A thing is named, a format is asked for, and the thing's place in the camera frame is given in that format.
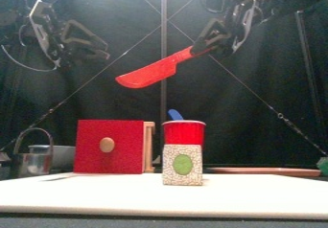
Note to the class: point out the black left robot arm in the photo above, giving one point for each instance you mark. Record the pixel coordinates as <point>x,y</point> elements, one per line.
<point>10,18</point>

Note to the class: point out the red toy knife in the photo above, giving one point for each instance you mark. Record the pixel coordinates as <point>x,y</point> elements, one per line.
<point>155,72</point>

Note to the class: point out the green toy sushi roll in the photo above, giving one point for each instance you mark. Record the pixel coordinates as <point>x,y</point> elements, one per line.
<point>183,164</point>

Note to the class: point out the vertical metal frame pole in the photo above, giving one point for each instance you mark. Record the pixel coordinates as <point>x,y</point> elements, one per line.
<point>164,97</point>

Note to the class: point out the red plastic cup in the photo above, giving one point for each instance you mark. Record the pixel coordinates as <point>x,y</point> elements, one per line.
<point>184,134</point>

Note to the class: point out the pinkish brown plate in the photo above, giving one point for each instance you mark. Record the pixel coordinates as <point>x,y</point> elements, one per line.
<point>264,171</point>

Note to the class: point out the wooden box with red drawer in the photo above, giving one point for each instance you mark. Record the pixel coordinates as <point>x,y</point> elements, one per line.
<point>124,155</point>

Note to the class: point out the white cutting board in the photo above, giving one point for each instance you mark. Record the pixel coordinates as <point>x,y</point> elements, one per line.
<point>239,196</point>

